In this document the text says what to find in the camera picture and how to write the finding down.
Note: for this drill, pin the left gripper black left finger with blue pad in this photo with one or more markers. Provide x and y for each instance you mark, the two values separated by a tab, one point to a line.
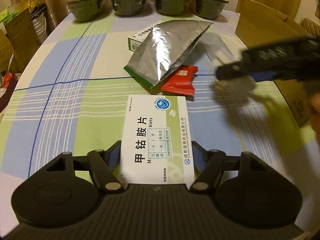
102	164

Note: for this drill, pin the wire rack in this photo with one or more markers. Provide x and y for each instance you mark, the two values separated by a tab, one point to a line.
216	48

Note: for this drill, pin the brown cardboard box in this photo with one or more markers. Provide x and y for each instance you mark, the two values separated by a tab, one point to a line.
260	24

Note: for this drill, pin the checkered tablecloth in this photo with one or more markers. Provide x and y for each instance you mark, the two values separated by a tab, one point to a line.
73	93

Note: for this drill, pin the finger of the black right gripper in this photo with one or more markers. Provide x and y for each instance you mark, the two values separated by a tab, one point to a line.
234	70

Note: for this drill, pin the dark lid noodle bowl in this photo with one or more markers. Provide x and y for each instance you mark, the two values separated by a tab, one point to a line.
85	10

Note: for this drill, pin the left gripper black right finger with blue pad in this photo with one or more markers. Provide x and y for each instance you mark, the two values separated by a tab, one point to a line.
209	163

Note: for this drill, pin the silver foil pouch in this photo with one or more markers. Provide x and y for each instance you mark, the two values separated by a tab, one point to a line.
164	50

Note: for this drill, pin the red candy packet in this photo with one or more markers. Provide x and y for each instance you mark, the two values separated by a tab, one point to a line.
180	82

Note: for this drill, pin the orange lid noodle bowl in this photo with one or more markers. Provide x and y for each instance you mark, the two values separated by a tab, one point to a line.
209	9

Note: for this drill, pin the green white small box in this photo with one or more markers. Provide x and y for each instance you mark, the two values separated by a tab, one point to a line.
135	40

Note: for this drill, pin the person's right hand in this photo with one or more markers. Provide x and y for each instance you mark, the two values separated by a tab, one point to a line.
314	102

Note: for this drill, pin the white green medicine box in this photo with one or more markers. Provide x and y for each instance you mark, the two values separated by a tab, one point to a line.
156	142

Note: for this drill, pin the quilted chair back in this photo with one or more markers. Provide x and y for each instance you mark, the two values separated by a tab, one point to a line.
311	27

